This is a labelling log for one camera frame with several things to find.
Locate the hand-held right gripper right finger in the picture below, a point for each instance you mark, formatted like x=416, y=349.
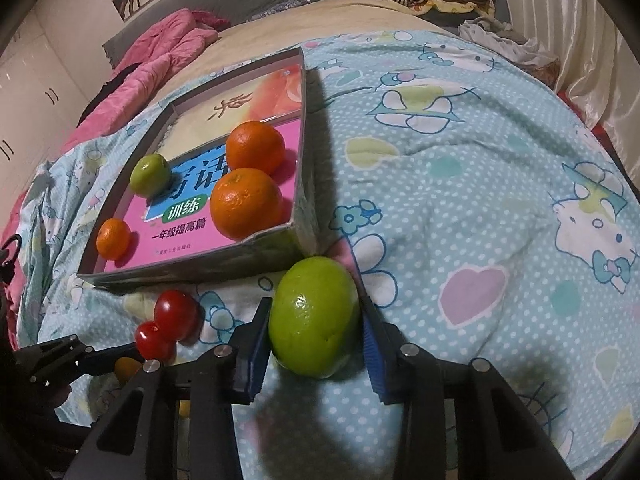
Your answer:
x=375, y=360

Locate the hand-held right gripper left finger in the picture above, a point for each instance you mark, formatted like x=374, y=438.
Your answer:
x=255, y=360

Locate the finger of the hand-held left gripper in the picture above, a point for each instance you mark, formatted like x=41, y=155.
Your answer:
x=60, y=360

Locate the small yellowish plum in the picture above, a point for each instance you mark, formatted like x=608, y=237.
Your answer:
x=127, y=369

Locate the large green jujube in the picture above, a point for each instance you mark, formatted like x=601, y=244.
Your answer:
x=314, y=317

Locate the red cherry tomato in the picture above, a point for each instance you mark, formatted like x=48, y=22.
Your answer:
x=152, y=342
x=175, y=312

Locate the shallow cardboard box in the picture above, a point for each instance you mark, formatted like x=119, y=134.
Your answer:
x=200, y=270

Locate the small orange mandarin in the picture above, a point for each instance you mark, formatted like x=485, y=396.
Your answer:
x=113, y=238

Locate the large orange mandarin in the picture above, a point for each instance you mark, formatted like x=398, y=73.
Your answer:
x=246, y=202

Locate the small green jujube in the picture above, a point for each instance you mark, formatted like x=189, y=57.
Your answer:
x=150, y=175

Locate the medium orange mandarin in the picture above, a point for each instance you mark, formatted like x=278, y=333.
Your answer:
x=255, y=146

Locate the pink exercise book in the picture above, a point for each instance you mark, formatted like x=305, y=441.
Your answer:
x=137, y=215

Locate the light blue cartoon blanket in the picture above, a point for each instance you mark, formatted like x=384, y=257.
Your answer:
x=450, y=210

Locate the cream and peach book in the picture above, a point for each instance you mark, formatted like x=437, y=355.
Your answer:
x=200, y=120

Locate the black garment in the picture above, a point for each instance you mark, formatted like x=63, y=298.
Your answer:
x=107, y=92

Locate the white wardrobe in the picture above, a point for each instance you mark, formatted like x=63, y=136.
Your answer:
x=50, y=60

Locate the red plastic bag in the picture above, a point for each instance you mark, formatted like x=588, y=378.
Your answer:
x=607, y=132

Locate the pink quilt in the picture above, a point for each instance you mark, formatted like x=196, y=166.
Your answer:
x=165, y=40

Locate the beige bed blanket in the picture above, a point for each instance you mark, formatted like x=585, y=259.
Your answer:
x=350, y=17

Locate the patterned bag with white liner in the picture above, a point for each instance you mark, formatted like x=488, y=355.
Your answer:
x=500, y=40

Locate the blue patterned cloth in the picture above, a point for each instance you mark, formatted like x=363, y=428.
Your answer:
x=280, y=10

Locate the cream satin curtain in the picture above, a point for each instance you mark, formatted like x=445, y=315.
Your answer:
x=575, y=35

